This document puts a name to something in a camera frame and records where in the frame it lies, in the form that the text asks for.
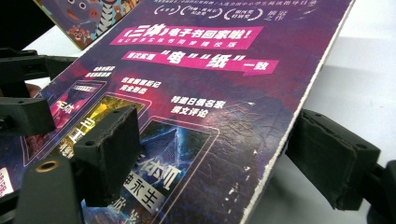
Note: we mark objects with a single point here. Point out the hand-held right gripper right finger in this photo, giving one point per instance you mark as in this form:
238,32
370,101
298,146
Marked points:
336,161

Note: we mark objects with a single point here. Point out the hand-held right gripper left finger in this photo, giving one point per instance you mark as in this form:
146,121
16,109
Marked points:
106,155

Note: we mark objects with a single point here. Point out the light blue green picture book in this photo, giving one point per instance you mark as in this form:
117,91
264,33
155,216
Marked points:
93,18

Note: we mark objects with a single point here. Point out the purple paperback book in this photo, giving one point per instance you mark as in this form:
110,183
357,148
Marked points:
218,77

